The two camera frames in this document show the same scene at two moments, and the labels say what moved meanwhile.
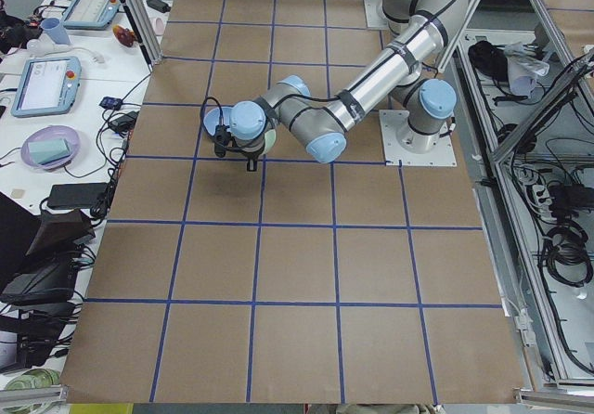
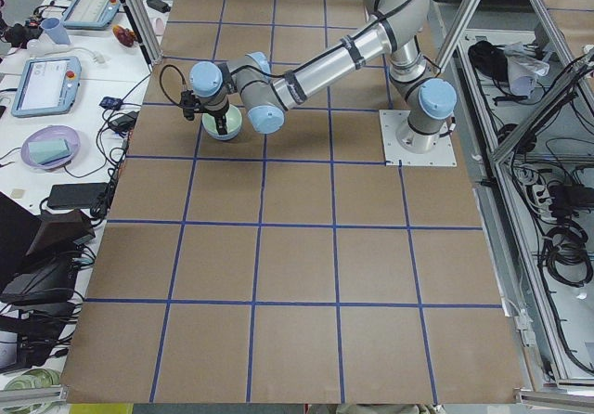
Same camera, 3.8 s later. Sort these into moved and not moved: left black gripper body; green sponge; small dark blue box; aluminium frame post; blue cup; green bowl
Moved: green bowl; left black gripper body
Not moved: green sponge; small dark blue box; aluminium frame post; blue cup
